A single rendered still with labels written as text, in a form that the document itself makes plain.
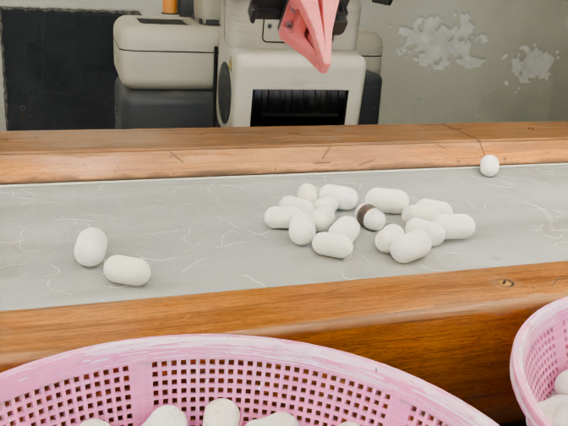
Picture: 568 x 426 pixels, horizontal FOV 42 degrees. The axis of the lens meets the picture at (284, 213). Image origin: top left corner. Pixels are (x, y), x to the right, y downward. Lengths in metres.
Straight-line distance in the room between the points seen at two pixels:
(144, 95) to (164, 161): 0.76
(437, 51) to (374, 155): 2.15
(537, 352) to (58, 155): 0.47
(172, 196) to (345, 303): 0.29
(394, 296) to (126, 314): 0.15
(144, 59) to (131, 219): 0.87
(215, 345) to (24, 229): 0.27
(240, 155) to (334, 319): 0.37
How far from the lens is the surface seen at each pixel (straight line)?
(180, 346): 0.37
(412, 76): 2.91
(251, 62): 1.19
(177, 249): 0.56
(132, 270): 0.49
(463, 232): 0.61
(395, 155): 0.81
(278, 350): 0.37
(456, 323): 0.44
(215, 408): 0.37
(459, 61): 2.99
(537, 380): 0.43
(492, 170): 0.81
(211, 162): 0.74
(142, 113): 1.48
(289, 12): 0.74
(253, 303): 0.42
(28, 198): 0.68
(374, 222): 0.61
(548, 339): 0.45
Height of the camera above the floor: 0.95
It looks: 19 degrees down
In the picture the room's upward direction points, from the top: 3 degrees clockwise
